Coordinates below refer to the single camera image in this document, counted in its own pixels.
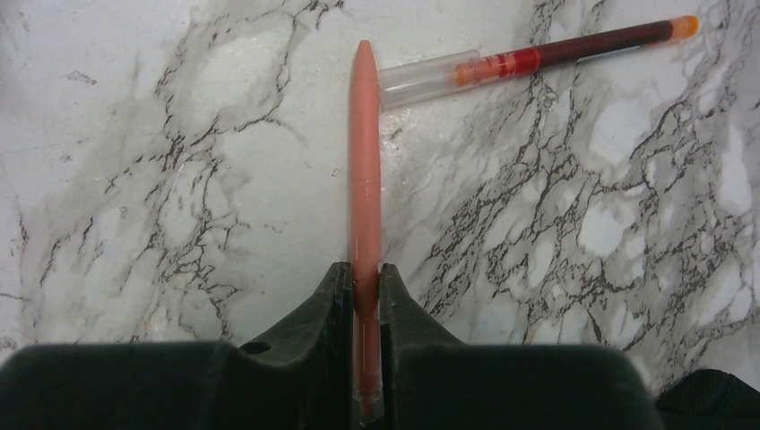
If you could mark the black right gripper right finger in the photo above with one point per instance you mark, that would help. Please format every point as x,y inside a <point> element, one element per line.
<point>432,380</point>

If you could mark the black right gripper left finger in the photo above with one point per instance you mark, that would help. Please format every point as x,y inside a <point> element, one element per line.
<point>296,375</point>

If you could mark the black student bag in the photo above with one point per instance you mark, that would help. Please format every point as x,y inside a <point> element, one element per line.
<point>710,399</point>

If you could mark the salmon pink pencil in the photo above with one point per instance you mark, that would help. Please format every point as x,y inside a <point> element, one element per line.
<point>365,225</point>

